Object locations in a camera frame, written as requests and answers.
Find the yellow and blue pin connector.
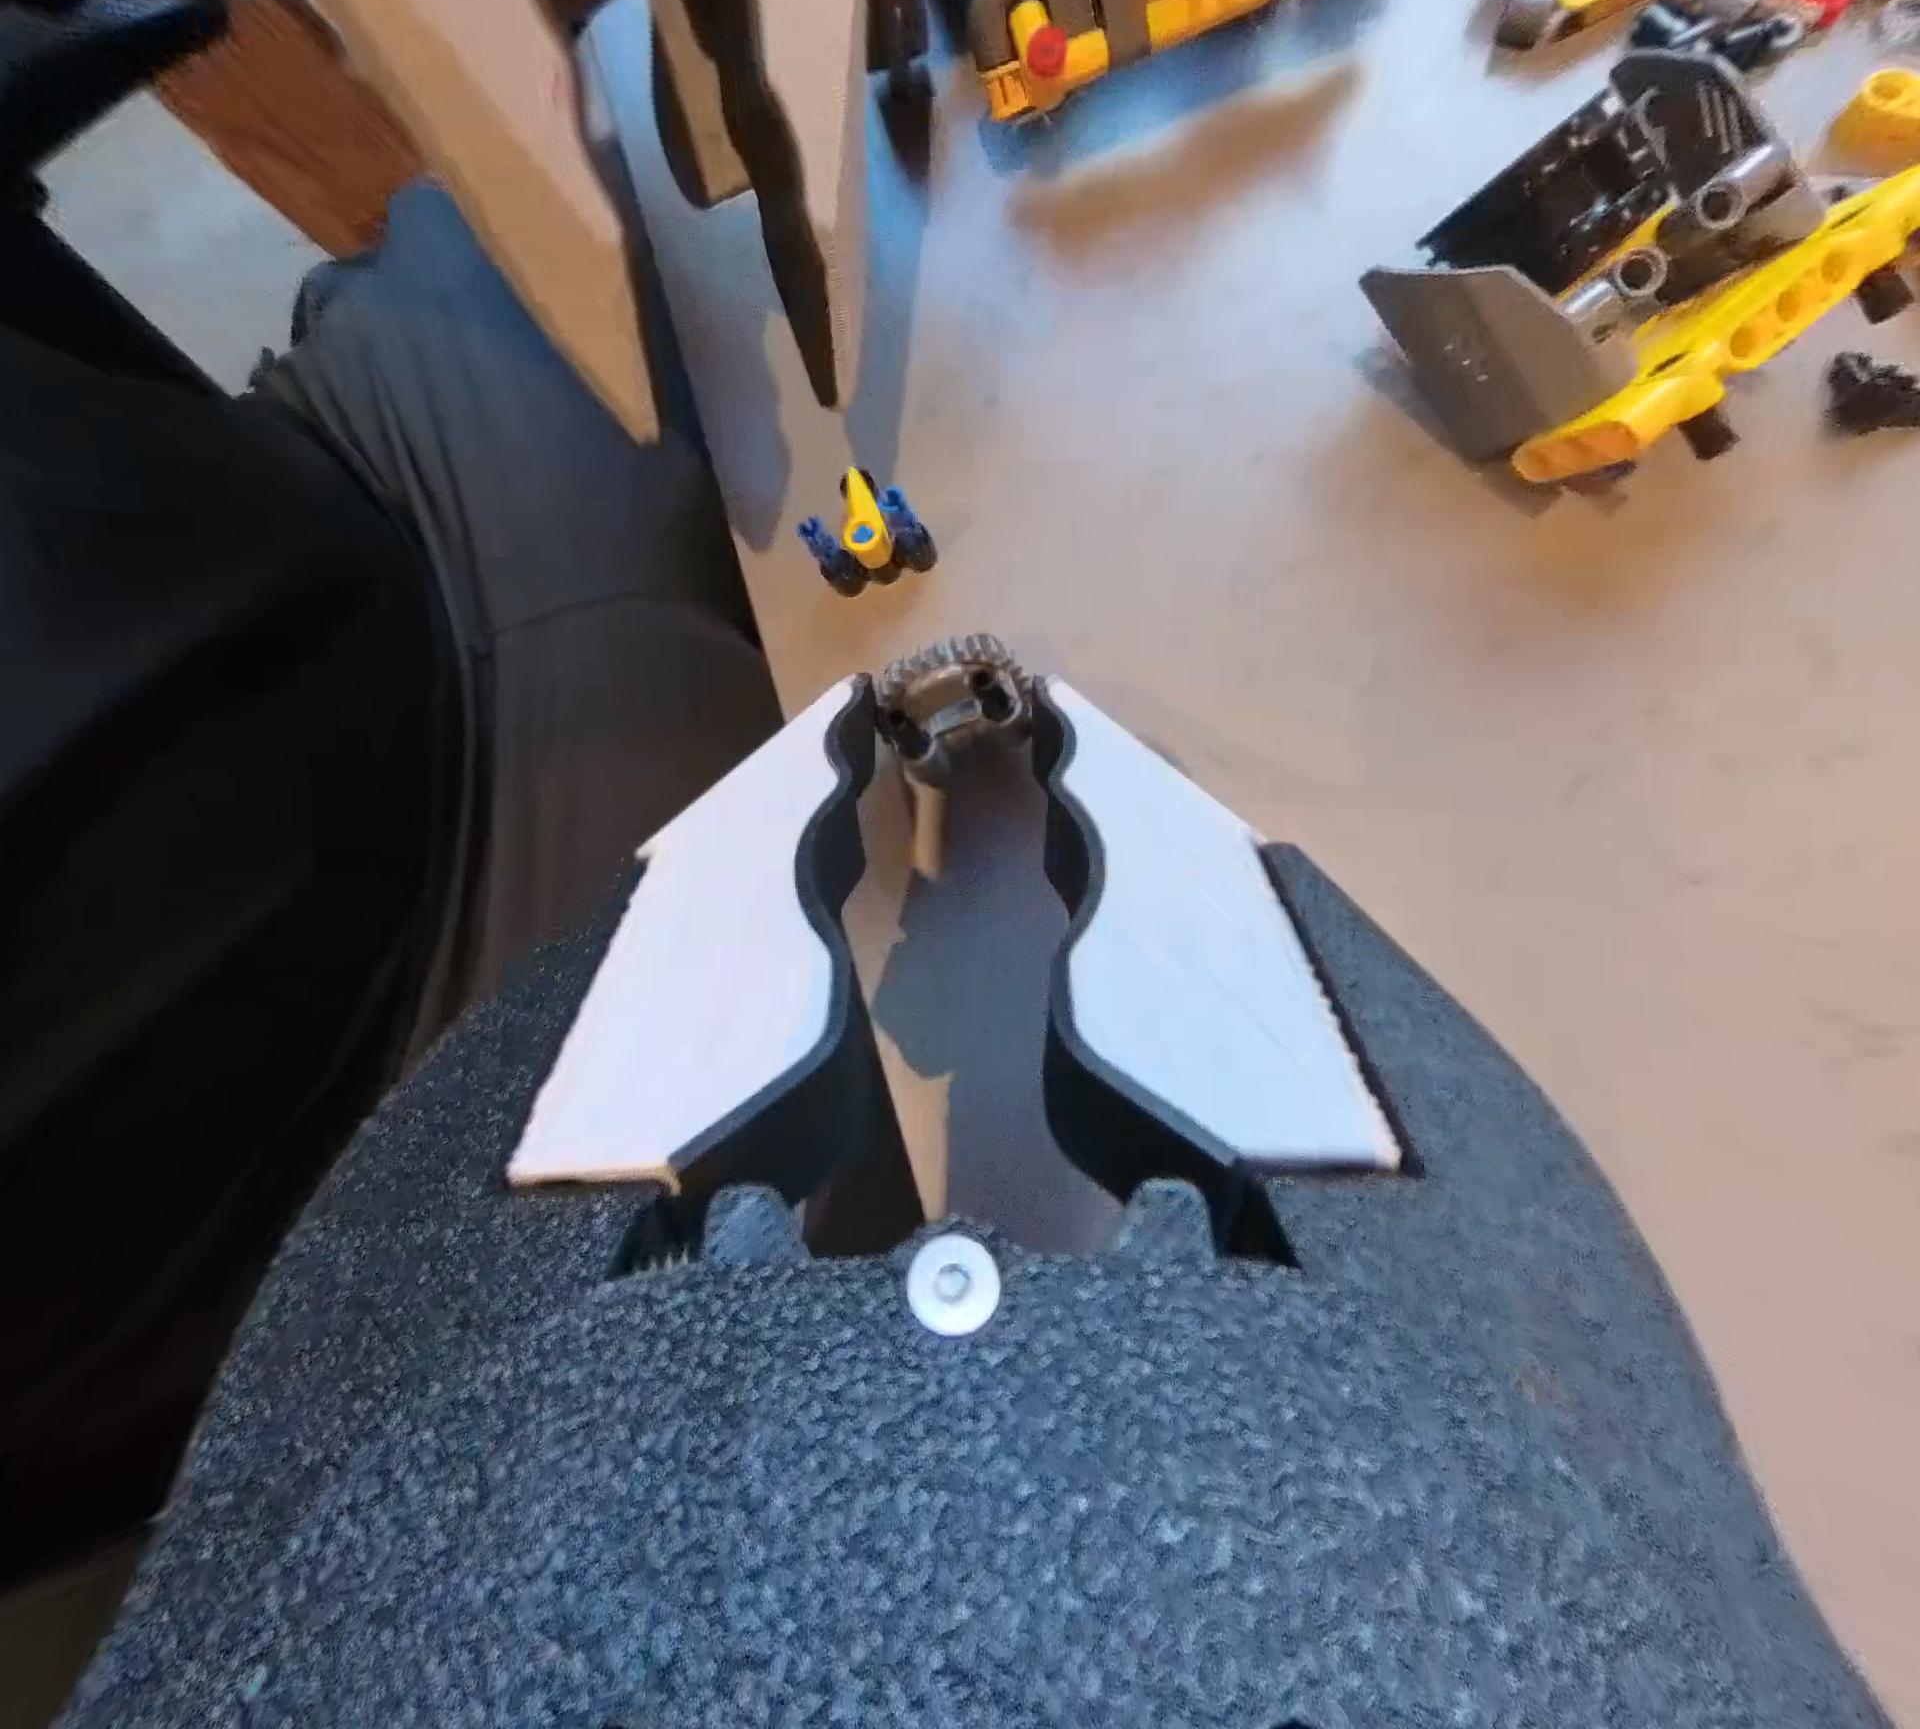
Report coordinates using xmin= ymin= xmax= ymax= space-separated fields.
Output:
xmin=798 ymin=466 xmax=940 ymax=599

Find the brown wooden furniture piece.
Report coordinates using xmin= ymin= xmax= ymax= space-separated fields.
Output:
xmin=142 ymin=0 xmax=431 ymax=258

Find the grey desk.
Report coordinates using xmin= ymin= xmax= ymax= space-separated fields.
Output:
xmin=586 ymin=0 xmax=1920 ymax=1729

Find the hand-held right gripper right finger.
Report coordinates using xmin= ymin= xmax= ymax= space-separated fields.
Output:
xmin=1032 ymin=677 xmax=1403 ymax=1176

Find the grey toy gear assembly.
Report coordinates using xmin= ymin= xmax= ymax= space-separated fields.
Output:
xmin=874 ymin=634 xmax=1040 ymax=787

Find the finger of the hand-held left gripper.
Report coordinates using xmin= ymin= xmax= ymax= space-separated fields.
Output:
xmin=599 ymin=0 xmax=880 ymax=411
xmin=282 ymin=0 xmax=665 ymax=448

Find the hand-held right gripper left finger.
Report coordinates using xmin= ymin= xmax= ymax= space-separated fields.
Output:
xmin=506 ymin=674 xmax=882 ymax=1198

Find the small black toy piece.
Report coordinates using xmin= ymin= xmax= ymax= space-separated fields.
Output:
xmin=1825 ymin=352 xmax=1920 ymax=437

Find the grey yellow wheel housing assembly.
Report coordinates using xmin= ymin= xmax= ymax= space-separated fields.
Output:
xmin=1357 ymin=48 xmax=1920 ymax=487

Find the person's dark clothed body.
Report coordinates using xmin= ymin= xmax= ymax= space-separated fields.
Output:
xmin=0 ymin=0 xmax=784 ymax=1595

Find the yellow round connector piece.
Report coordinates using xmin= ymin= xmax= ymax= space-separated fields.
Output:
xmin=1827 ymin=67 xmax=1920 ymax=171

